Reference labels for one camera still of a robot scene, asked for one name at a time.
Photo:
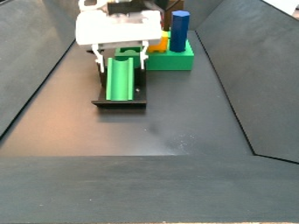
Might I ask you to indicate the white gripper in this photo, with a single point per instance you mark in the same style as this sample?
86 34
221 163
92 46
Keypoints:
96 28

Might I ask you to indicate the green arch object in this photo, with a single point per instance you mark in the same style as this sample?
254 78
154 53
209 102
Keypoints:
120 79

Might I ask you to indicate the black curved fixture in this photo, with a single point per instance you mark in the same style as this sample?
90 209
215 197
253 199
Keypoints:
139 101

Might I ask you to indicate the yellow block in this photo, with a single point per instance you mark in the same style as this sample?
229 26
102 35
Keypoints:
160 47

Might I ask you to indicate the green shape sorter base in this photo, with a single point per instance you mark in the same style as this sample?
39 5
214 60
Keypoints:
160 61

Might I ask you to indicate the blue hexagonal prism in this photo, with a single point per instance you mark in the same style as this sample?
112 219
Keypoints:
180 22

